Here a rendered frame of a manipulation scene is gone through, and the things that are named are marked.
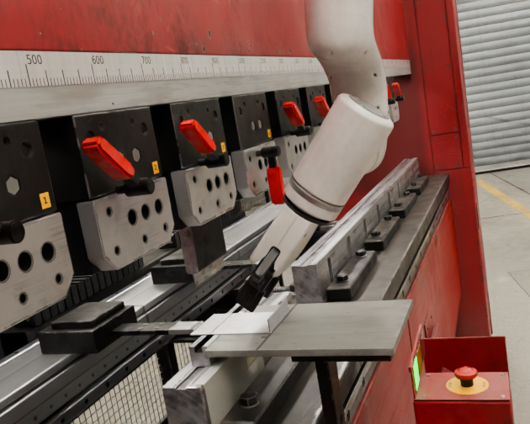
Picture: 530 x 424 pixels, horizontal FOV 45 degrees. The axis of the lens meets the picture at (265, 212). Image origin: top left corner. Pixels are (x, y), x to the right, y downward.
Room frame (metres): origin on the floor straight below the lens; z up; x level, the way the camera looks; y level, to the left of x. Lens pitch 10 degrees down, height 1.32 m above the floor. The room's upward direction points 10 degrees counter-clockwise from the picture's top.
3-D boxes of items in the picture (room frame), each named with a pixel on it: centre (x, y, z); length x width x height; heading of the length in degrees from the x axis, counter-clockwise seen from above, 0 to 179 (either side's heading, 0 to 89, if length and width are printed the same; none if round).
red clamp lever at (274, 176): (1.06, -0.02, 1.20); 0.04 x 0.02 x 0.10; 68
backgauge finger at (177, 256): (1.32, 0.12, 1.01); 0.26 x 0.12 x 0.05; 68
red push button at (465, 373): (1.05, -0.30, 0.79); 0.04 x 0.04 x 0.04
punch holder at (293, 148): (1.28, -0.05, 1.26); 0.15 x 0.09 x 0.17; 158
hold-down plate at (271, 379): (0.95, 0.03, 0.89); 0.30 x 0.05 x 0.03; 158
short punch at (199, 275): (0.94, 0.10, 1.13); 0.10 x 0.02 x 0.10; 158
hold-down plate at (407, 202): (2.22, -0.49, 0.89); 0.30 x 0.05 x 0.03; 158
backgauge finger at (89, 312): (0.99, 0.25, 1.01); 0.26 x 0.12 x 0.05; 68
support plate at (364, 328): (0.88, -0.04, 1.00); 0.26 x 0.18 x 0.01; 68
